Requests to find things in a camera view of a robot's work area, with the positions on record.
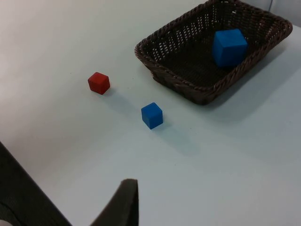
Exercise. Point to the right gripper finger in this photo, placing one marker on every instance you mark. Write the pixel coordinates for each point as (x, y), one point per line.
(124, 207)

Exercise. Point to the small blue cube block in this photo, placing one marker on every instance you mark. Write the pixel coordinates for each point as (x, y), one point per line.
(152, 115)

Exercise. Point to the small red cube block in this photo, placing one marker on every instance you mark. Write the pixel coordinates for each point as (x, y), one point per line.
(98, 83)

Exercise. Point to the dark brown wicker basket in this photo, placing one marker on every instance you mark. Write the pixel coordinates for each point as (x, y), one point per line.
(183, 63)

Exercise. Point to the large blue cube block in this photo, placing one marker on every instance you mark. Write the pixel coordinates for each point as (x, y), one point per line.
(229, 48)

